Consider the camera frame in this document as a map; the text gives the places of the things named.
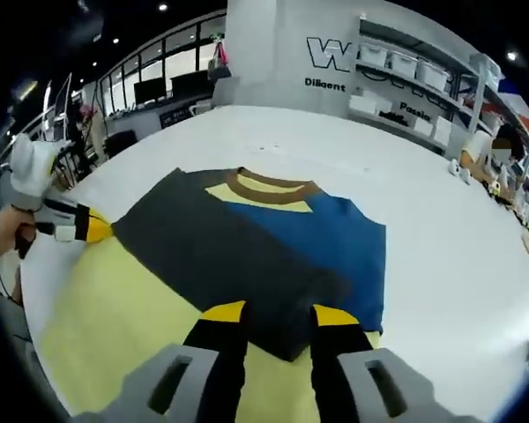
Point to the white storage bin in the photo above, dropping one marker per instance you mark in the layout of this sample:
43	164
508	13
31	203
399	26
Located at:
434	74
374	55
404	62

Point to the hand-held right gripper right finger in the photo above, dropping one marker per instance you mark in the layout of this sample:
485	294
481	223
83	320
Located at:
339	365

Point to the black computer monitor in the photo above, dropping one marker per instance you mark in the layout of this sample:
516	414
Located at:
189	86
150	91

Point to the yellow blue black garment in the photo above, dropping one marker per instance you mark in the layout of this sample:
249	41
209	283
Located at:
255	247

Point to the grey metal shelving rack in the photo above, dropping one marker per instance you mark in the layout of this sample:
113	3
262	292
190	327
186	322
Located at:
445	88

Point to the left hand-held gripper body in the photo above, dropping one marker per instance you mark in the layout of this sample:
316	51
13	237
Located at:
28	169

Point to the pink hanging bag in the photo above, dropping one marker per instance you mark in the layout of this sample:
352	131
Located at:
222	53

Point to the person's left hand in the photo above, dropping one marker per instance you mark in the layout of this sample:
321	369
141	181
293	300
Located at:
6	231

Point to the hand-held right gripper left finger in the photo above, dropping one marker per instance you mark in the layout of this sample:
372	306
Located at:
216	365

